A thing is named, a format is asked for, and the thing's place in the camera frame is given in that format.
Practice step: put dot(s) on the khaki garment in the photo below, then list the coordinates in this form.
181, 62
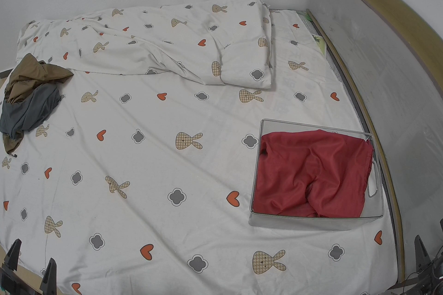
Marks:
31, 74

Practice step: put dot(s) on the white printed quilt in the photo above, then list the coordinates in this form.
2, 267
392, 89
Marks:
155, 41

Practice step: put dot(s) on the grey garment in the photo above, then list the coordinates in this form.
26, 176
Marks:
31, 107

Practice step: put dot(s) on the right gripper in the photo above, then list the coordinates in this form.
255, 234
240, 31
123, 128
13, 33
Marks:
427, 274

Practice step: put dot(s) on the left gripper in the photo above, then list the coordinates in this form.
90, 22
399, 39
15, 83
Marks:
7, 283

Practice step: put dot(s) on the bed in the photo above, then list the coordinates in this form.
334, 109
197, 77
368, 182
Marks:
173, 165

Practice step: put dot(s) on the red shirt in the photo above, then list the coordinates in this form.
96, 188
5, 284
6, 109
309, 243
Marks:
304, 169

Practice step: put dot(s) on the clear plastic box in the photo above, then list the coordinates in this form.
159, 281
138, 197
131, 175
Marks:
311, 222

